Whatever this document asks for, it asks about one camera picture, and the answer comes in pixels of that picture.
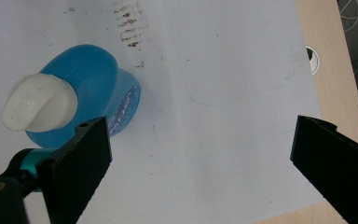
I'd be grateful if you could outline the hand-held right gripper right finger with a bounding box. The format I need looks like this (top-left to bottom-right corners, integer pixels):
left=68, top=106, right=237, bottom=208
left=290, top=114, right=358, bottom=224

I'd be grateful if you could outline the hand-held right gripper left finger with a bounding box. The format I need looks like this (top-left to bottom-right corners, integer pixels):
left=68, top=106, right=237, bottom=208
left=35, top=116, right=113, bottom=224

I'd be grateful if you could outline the blue bottle with white cap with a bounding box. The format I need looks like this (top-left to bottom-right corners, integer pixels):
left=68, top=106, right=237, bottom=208
left=0, top=44, right=142, bottom=149

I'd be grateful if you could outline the white paper sheet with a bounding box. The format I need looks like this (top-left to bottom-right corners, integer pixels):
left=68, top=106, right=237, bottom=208
left=0, top=0, right=324, bottom=224

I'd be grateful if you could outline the round cable grommet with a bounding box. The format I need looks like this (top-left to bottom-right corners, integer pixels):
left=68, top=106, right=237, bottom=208
left=305, top=45, right=321, bottom=76

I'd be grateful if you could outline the white cable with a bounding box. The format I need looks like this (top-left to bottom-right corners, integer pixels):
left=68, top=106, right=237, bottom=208
left=337, top=0, right=358, bottom=33

